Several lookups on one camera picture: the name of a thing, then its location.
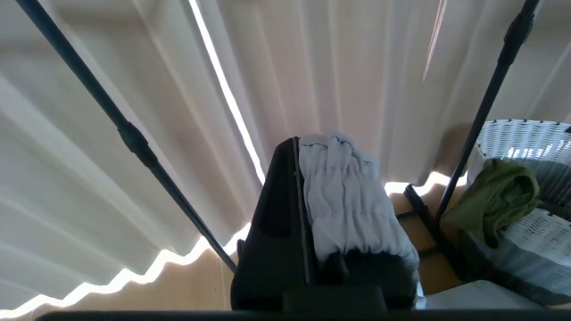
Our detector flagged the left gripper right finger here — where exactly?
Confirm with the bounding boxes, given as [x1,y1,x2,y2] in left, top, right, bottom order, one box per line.
[317,248,420,310]

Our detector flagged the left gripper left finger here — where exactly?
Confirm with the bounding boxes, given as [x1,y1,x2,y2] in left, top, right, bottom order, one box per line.
[230,136,314,311]

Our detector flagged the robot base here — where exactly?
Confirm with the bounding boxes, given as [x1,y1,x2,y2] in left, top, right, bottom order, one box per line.
[417,279,546,311]

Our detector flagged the black clothes rack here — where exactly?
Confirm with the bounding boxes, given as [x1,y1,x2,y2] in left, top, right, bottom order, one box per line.
[15,0,542,283]

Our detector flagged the white laundry basket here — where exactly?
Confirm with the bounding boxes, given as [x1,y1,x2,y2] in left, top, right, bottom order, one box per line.
[459,118,571,307]

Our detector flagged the pale grey shorts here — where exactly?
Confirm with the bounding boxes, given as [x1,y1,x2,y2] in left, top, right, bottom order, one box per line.
[297,132,425,309]

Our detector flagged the green garment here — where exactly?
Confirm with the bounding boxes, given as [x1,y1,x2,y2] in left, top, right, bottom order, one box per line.
[440,158,543,249]

